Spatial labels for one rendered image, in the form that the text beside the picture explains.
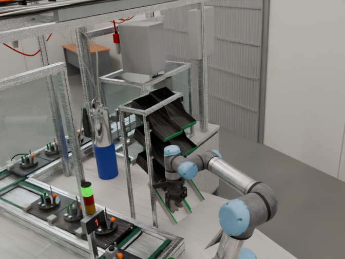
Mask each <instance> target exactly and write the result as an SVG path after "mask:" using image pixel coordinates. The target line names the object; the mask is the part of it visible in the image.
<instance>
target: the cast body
mask: <svg viewBox="0 0 345 259"><path fill-rule="evenodd" d="M104 253H105V259H119V258H117V257H116V255H117V254H119V253H118V249H117V248H116V247H114V246H112V245H110V246H109V247H108V248H107V249H106V250H105V252H104Z"/></svg>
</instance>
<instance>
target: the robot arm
mask: <svg viewBox="0 0 345 259"><path fill-rule="evenodd" d="M180 153H181V151H180V148H179V147H178V146H176V145H169V146H167V147H165V149H164V163H165V177H166V179H163V180H159V181H156V182H155V183H154V184H153V185H152V187H153V189H158V188H162V187H166V188H167V189H166V191H165V204H166V206H167V207H168V209H169V210H170V212H171V213H172V214H174V212H175V211H179V208H182V207H183V204H182V203H181V201H182V200H184V199H185V198H186V197H187V187H184V186H183V182H184V181H185V179H188V180H190V179H193V178H194V177H195V176H196V175H197V173H198V172H199V171H203V170H208V171H210V172H211V173H213V174H214V175H215V176H217V177H218V178H220V179H221V180H222V181H224V182H225V183H227V184H228V185H229V186H231V187H232V188H233V189H235V190H236V191H238V192H239V193H240V194H242V195H243V196H241V197H238V198H236V199H232V200H229V201H228V202H226V203H225V204H223V205H222V206H221V208H220V210H219V218H220V220H219V223H220V226H221V228H222V229H223V234H222V237H221V240H220V243H219V246H218V249H217V252H216V255H215V256H214V257H213V258H211V259H257V257H256V255H255V253H254V252H253V251H252V250H250V249H248V248H244V247H243V245H244V242H245V240H247V239H249V238H250V237H251V236H252V235H253V232H254V230H255V228H256V227H257V226H259V225H261V224H263V223H265V222H267V221H269V220H271V219H272V218H273V217H274V216H275V215H276V213H277V210H278V200H277V197H276V194H275V193H274V191H273V190H272V189H271V188H270V187H269V186H267V185H266V184H264V183H263V182H262V181H255V180H253V179H252V178H250V177H249V176H247V175H245V174H244V173H242V172H241V171H240V170H238V169H236V168H235V167H233V166H232V165H230V164H229V163H227V162H225V161H224V160H222V157H221V154H219V152H218V151H217V150H211V151H206V152H204V153H201V154H198V155H194V156H190V157H187V158H185V157H184V156H182V155H181V154H180ZM182 177H183V178H182Z"/></svg>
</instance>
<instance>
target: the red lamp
mask: <svg viewBox="0 0 345 259"><path fill-rule="evenodd" d="M83 201H84V205H86V206H90V205H92V204H94V196H93V194H92V195H91V196H89V197H84V196H83Z"/></svg>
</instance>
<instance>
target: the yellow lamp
mask: <svg viewBox="0 0 345 259"><path fill-rule="evenodd" d="M84 206H85V212H86V214H93V213H95V212H96V209H95V203H94V204H92V205H90V206H86V205H84Z"/></svg>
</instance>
